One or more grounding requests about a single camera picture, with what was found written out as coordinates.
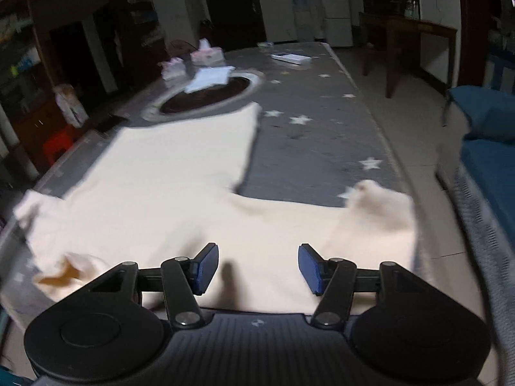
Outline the white paper bag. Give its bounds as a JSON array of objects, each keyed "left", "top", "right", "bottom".
[{"left": 52, "top": 84, "right": 89, "bottom": 129}]

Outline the white crumpled paper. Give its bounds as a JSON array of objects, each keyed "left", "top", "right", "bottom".
[{"left": 184, "top": 65, "right": 235, "bottom": 94}]

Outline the pink tissue box left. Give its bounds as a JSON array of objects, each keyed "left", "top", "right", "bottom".
[{"left": 159, "top": 57, "right": 187, "bottom": 81}]

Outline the pink tissue box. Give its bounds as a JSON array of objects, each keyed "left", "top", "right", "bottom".
[
  {"left": 159, "top": 57, "right": 187, "bottom": 81},
  {"left": 190, "top": 38, "right": 225, "bottom": 66}
]

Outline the white refrigerator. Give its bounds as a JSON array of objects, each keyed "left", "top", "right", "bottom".
[{"left": 321, "top": 0, "right": 353, "bottom": 47}]

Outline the blue sofa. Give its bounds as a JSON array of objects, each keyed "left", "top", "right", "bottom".
[{"left": 448, "top": 86, "right": 514, "bottom": 244}]

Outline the round table hotplate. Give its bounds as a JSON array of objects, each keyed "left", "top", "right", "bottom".
[{"left": 141, "top": 69, "right": 265, "bottom": 123}]

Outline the pink tissue box right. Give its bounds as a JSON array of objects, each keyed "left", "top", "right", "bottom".
[{"left": 190, "top": 38, "right": 225, "bottom": 66}]

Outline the water dispenser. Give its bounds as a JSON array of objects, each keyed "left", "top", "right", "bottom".
[{"left": 292, "top": 0, "right": 314, "bottom": 42}]

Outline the grey star tablecloth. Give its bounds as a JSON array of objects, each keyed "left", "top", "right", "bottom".
[{"left": 1, "top": 43, "right": 413, "bottom": 329}]

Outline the cream white garment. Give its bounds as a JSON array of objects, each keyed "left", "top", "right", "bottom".
[{"left": 14, "top": 103, "right": 417, "bottom": 313}]

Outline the dark wooden side table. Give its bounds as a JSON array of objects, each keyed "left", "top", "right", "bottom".
[{"left": 360, "top": 12, "right": 457, "bottom": 98}]

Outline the flat white box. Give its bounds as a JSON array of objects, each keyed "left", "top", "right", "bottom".
[{"left": 271, "top": 52, "right": 312, "bottom": 66}]

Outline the red plastic stool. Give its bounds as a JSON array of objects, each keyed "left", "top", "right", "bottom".
[{"left": 43, "top": 124, "right": 87, "bottom": 167}]

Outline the black smartphone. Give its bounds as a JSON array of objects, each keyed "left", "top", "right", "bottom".
[{"left": 92, "top": 114, "right": 127, "bottom": 133}]

